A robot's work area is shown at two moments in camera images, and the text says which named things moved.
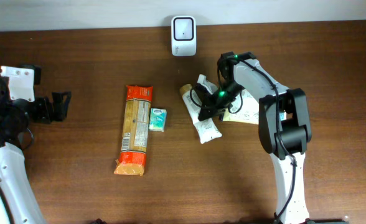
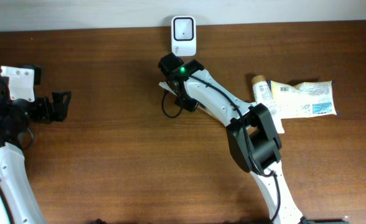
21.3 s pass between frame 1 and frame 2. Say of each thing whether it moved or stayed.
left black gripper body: stayed
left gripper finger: stayed
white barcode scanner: stayed
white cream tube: moved
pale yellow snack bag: moved
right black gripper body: moved
